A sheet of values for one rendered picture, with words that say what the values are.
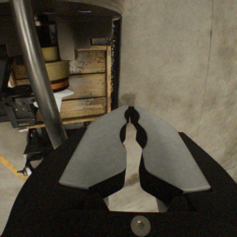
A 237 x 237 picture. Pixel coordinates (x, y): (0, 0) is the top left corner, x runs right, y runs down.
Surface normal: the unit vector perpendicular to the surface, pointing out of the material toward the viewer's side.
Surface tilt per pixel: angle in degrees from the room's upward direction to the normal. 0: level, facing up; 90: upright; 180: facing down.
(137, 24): 0
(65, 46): 9
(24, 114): 0
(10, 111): 0
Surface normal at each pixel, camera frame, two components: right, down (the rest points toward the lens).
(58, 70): 0.76, 0.37
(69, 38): 0.13, 0.54
